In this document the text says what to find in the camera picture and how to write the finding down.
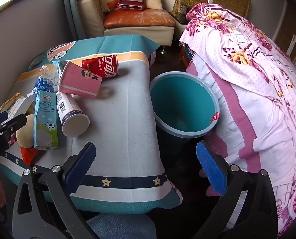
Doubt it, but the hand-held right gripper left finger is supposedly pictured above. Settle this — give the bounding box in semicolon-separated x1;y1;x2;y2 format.
12;142;97;239

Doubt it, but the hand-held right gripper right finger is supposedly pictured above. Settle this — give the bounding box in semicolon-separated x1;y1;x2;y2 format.
196;141;278;239

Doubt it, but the beige round bowl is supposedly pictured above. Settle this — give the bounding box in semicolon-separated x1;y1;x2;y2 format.
16;114;35;147

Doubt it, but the white cardboard box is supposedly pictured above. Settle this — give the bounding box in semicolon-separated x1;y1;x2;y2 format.
6;95;34;122

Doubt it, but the yellow snack packet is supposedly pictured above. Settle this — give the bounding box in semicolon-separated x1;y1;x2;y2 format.
0;93;23;115

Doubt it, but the blue green milk carton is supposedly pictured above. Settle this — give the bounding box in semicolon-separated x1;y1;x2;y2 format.
33;90;59;150

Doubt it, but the orange wrapper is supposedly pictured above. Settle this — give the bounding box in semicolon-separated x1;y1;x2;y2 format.
20;146;42;167

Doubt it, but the clear plastic water bottle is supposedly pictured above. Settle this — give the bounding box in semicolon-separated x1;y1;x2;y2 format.
31;64;59;97

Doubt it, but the white paper cup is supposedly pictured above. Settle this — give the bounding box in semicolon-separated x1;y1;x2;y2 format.
56;91;90;137

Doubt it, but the teal plastic bin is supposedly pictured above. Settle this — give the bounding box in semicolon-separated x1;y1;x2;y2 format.
149;71;220;140

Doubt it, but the pink paper cup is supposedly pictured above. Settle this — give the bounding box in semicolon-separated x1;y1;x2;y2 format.
58;60;103;97

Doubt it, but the red soda can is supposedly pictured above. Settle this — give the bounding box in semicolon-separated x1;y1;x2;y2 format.
81;55;120;79

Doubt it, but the printed teal grey tablecloth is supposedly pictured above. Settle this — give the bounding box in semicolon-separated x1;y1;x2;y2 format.
0;34;183;215

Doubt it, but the blue towel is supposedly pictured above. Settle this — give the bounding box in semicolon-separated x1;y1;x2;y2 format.
87;213;156;239

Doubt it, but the grey curtain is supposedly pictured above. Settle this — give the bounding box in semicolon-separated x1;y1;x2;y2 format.
63;0;86;40

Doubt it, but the pink floral bedsheet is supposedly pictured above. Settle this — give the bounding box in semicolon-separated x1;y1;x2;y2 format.
179;2;296;219

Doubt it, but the cream leather sofa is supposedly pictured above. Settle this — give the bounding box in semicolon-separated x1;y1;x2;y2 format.
74;0;176;48

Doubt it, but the black white side table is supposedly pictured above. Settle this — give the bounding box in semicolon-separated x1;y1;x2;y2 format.
174;11;188;36

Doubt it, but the wooden door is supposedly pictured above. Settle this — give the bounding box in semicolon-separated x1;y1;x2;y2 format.
272;0;296;55

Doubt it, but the orange leather seat cushion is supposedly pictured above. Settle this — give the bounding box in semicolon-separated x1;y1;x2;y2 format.
104;9;176;29

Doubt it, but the white pillow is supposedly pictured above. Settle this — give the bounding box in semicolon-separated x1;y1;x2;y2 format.
144;0;163;11

